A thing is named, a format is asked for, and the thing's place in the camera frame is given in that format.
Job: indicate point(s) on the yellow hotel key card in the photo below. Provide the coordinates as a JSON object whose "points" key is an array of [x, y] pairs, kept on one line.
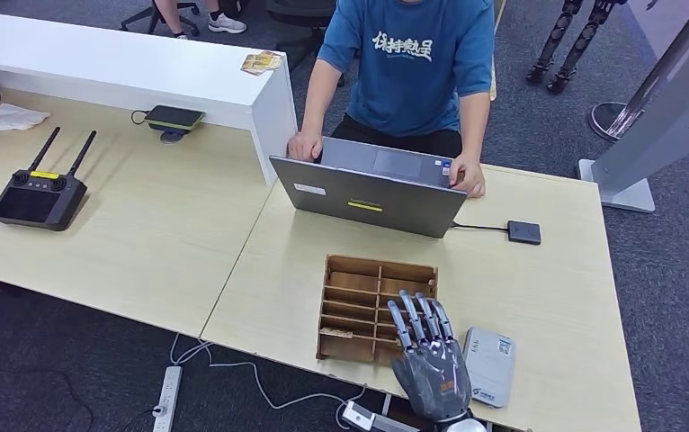
{"points": [[337, 332]]}

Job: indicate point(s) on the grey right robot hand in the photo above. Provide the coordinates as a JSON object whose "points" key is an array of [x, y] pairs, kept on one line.
{"points": [[434, 375]]}

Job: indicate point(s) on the standing humanoid robot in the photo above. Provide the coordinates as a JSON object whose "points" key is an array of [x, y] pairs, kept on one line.
{"points": [[562, 42]]}

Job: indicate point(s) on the white power strip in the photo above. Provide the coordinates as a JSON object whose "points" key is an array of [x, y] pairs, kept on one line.
{"points": [[167, 399]]}

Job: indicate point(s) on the seated person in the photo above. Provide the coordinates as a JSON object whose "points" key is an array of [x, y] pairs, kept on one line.
{"points": [[227, 25]]}

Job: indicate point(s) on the grey kiosk stand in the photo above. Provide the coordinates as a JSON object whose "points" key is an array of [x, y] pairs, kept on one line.
{"points": [[672, 113]]}

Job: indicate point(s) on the person's left hand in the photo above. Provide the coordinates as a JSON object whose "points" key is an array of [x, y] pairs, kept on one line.
{"points": [[468, 178]]}

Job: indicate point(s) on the yellow ID card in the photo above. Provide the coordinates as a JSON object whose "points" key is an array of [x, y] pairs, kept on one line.
{"points": [[254, 64]]}

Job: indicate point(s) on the white reception counter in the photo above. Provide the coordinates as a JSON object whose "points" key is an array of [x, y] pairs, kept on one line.
{"points": [[118, 65]]}

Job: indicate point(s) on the white card reader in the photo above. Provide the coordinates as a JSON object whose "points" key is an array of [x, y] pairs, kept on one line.
{"points": [[493, 369]]}

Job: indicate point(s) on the black USB hub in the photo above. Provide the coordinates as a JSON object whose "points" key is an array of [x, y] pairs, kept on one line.
{"points": [[524, 232]]}

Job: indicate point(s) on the person's right hand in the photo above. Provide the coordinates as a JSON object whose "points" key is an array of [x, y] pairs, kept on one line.
{"points": [[306, 146]]}

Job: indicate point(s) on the wooden card organizer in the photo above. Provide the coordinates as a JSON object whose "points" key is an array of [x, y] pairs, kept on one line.
{"points": [[350, 298]]}

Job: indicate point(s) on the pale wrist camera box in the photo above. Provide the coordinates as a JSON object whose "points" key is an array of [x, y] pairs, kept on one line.
{"points": [[359, 417]]}

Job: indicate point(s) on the round grey charger stand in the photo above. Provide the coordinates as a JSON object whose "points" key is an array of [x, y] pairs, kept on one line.
{"points": [[171, 138]]}

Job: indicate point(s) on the person's left forearm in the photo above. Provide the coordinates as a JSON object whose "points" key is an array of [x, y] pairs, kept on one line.
{"points": [[475, 125]]}

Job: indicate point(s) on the black phone with green edge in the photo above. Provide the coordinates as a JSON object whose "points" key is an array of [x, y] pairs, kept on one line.
{"points": [[173, 117]]}

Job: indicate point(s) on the white crumpled tissue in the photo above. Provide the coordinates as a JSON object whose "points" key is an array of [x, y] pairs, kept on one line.
{"points": [[9, 118]]}

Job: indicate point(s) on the black remote controller with antennas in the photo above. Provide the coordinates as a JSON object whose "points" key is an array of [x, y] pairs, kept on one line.
{"points": [[36, 203]]}

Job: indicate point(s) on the grey laptop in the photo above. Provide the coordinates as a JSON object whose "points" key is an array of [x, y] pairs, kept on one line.
{"points": [[374, 203]]}

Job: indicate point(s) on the chrome stanchion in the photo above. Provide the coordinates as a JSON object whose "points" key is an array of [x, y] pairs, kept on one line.
{"points": [[609, 122]]}

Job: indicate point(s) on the person's right forearm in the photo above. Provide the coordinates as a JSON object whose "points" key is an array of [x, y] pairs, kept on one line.
{"points": [[322, 98]]}

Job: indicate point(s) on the black office chair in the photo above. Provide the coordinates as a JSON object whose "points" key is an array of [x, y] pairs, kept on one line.
{"points": [[297, 24], [155, 18]]}

